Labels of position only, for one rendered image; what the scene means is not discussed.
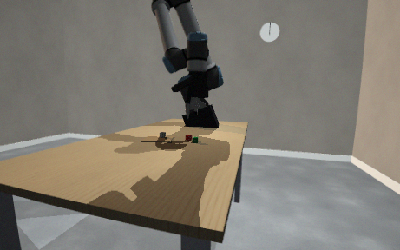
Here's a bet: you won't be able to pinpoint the tan flat mat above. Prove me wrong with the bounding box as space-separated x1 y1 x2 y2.
142 135 174 142

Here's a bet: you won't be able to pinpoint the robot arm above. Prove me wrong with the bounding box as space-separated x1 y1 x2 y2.
152 0 224 109

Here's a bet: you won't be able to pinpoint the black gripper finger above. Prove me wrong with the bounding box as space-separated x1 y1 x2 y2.
186 89 200 119
194 97 206 115

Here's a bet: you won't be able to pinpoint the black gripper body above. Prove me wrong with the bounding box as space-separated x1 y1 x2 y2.
188 71 208 98

